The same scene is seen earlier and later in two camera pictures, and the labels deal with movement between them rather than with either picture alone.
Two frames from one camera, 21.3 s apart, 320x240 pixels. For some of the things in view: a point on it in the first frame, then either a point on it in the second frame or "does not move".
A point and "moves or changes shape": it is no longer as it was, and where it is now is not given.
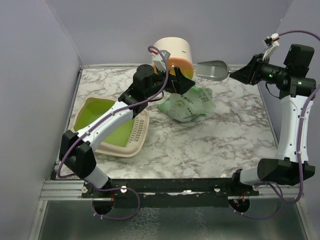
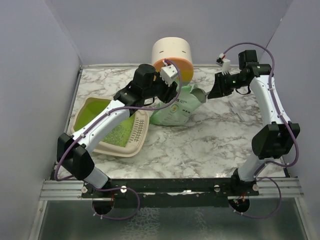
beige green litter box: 128,140 does not move
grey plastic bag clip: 236,111 does not move
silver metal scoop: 214,70 → 200,93
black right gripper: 249,74 → 219,88
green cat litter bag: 193,103 moves or changes shape
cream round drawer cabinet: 181,55 does not move
